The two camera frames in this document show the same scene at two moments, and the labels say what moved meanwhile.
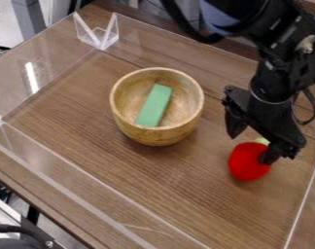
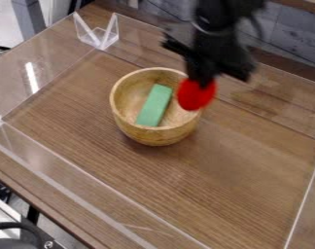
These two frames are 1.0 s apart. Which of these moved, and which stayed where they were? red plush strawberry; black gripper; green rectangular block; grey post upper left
Moved: red plush strawberry; black gripper
Stayed: green rectangular block; grey post upper left
